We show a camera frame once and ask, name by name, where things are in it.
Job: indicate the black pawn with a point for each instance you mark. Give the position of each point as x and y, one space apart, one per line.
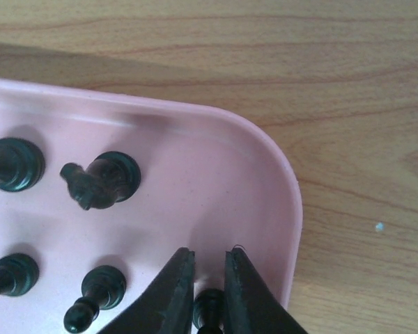
208 310
19 272
103 288

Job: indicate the black knight piece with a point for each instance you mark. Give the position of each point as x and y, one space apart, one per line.
112 177

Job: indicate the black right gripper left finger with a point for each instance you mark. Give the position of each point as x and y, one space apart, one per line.
166 304

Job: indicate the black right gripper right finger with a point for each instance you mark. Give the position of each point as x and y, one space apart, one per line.
249 306

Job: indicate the black bishop piece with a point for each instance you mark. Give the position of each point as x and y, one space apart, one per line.
22 164

